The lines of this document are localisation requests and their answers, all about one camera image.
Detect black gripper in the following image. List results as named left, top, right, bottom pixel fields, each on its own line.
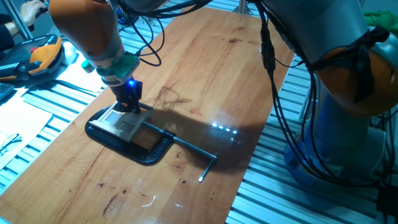
left=109, top=78, right=144, bottom=114

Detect wooden sash with translucent pane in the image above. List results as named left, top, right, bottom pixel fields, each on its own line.
left=102, top=111, right=124, bottom=126
left=119, top=119, right=139, bottom=134

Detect forearm in black sleeve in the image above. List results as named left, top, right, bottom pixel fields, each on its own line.
left=0, top=14, right=21, bottom=52

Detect person's hand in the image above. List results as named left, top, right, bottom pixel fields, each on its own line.
left=19, top=0, right=48, bottom=27

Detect black metal C-clamp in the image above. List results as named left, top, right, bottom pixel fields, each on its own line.
left=84, top=102, right=218, bottom=184

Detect white paper sheet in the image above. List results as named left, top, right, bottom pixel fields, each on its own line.
left=0, top=98, right=53, bottom=171
left=54, top=60, right=105, bottom=93

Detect glossy brown wooden board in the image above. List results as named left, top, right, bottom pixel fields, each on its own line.
left=0, top=6, right=295, bottom=224

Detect white rounded mouse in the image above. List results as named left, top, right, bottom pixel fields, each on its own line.
left=61, top=41, right=78, bottom=66

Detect orange and black teach pendant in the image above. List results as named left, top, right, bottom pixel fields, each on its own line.
left=0, top=34, right=63, bottom=82

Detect thin-rimmed eyeglasses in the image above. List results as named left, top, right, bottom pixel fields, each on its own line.
left=0, top=133, right=23, bottom=156

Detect black computer keyboard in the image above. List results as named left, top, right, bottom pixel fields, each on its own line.
left=0, top=82, right=16, bottom=103

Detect green cloth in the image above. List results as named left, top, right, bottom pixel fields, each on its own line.
left=363, top=10, right=398, bottom=35

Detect miniature wooden window frame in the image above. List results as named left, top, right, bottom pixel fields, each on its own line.
left=88, top=104, right=155, bottom=144

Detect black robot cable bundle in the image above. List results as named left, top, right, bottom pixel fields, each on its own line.
left=119, top=0, right=398, bottom=190

